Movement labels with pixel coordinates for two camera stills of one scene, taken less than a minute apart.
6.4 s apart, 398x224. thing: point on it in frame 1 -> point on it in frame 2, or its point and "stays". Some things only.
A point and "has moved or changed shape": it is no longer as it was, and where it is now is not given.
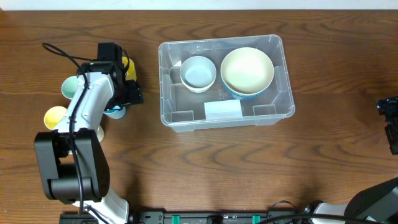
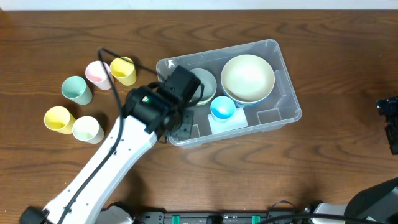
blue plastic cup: [116, 112] -> [222, 107]
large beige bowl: [247, 71] has moved or changed shape
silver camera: [109, 51] -> [181, 84]
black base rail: [209, 217] stays
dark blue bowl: [244, 97] -> [245, 104]
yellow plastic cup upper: [130, 72] stays
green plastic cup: [69, 87] stays
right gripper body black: [389, 116] stays
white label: [223, 110] -> [236, 121]
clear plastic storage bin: [224, 83] has moved or changed shape
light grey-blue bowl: [198, 74] -> [210, 87]
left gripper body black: [134, 94] -> [186, 125]
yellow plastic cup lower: [53, 115] stays
